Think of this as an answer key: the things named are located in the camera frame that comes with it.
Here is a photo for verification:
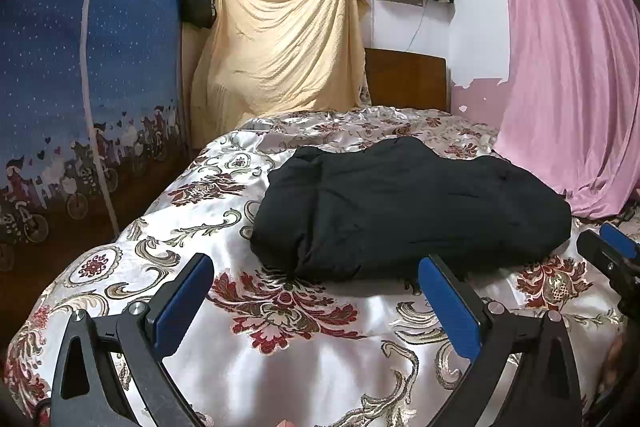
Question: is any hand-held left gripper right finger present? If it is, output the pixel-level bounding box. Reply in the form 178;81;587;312
417;254;583;427

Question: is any white wall cable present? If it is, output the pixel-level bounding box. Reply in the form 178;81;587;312
404;0;431;52

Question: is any brown wooden headboard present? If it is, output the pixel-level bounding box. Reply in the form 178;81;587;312
364;48;448;112

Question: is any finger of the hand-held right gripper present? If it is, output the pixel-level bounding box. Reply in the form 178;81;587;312
576;223;640;289

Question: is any black padded jacket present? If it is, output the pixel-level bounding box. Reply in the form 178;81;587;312
249;136;573;283

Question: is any blue printed wardrobe cover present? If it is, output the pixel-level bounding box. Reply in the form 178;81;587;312
0;0;193;293

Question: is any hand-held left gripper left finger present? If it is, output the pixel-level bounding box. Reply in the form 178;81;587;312
50;253;216;427

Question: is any floral satin bedspread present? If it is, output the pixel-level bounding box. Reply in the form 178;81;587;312
5;106;640;427

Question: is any pink curtain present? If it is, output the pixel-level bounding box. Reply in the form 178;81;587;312
484;0;640;220

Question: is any beige draped sheet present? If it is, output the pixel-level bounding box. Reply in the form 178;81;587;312
190;0;372;150

